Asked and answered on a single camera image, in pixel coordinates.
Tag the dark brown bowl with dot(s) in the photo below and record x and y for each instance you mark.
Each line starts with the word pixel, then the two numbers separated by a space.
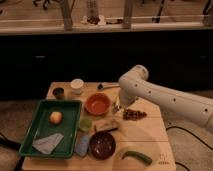
pixel 102 145

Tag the light blue cloth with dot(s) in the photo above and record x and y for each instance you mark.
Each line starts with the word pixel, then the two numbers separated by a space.
pixel 47 144

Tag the small green cup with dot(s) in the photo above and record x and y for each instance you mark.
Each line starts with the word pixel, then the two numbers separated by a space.
pixel 85 124

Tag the blue sponge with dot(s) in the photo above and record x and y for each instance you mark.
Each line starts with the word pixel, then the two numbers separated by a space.
pixel 82 145

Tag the yellow apple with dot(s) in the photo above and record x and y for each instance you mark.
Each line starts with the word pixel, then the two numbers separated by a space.
pixel 56 117

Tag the green plastic tray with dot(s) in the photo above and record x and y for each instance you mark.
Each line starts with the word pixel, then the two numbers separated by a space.
pixel 41 127

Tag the white cup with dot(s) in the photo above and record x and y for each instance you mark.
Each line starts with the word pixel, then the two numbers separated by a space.
pixel 77 86

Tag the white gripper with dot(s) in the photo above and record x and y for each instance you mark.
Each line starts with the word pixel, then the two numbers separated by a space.
pixel 125 102

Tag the red bowl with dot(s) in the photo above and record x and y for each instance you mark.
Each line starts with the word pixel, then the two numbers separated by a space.
pixel 97 104

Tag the wooden brush block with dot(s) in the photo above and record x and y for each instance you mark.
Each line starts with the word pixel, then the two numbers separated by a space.
pixel 106 125

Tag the dark small cup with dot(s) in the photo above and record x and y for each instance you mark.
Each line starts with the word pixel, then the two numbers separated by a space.
pixel 58 93

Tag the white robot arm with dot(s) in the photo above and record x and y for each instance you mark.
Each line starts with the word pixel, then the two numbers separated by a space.
pixel 195 108

